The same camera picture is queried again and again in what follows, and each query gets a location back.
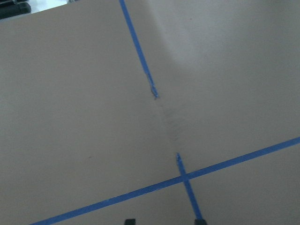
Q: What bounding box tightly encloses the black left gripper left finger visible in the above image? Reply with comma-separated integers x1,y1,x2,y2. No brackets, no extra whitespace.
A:
124,218,135,225

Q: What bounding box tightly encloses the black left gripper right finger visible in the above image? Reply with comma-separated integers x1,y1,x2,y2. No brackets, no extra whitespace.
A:
194,219,207,225

